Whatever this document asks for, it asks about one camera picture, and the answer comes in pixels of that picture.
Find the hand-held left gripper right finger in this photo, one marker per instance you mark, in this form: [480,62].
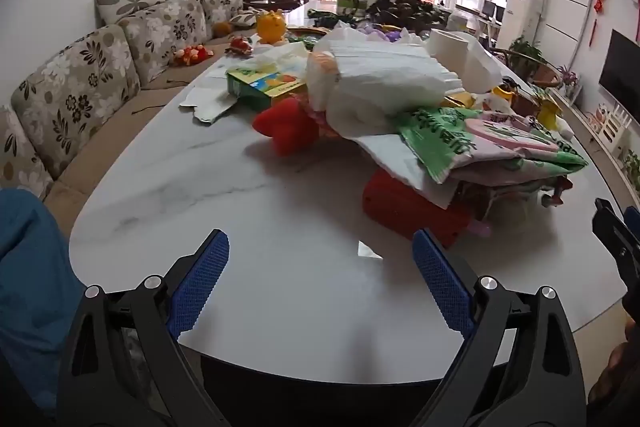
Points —
[440,282]

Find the yellow plastic toy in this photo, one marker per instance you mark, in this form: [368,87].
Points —
[271,27]

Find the small paper scrap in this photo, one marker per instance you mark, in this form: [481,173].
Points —
[369,251]

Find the green potted plant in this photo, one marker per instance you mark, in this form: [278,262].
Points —
[525,52]

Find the white paper towel roll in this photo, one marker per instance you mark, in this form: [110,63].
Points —
[450,49]

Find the black television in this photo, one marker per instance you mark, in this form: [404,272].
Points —
[622,67]

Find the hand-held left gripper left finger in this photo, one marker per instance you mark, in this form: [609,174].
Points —
[200,282]

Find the white standing air conditioner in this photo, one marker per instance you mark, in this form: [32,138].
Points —
[520,7]

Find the person's right forearm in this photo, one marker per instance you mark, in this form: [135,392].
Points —
[617,372]

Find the white wooden rack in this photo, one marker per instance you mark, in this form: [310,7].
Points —
[617,129]

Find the torn white cardboard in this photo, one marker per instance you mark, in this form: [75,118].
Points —
[207,104]

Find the red plastic box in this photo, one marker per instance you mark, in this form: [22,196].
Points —
[410,207]

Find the person's blue clothing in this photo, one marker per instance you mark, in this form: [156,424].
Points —
[35,287]

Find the green yellow cardboard box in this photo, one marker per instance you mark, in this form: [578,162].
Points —
[260,87]

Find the pink printed packet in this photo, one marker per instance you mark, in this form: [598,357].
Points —
[510,137]

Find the purple flower pot plant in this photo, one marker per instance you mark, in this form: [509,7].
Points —
[569,79]

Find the green printed packet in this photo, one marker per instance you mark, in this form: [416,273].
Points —
[445,139]

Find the white crumpled paper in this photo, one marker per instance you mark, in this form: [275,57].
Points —
[280,57]

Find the computer monitor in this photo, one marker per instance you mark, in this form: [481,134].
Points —
[492,11]

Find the red plush toy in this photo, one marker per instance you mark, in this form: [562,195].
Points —
[192,55]
[239,45]

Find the large red soft toy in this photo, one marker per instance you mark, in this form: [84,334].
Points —
[287,124]

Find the white plastic bag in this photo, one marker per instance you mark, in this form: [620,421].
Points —
[385,77]

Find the floral fabric sofa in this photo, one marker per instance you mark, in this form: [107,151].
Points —
[75,87]

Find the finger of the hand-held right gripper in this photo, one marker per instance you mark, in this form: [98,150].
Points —
[612,237]
[633,224]

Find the floral cushion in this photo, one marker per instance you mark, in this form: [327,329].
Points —
[130,2]

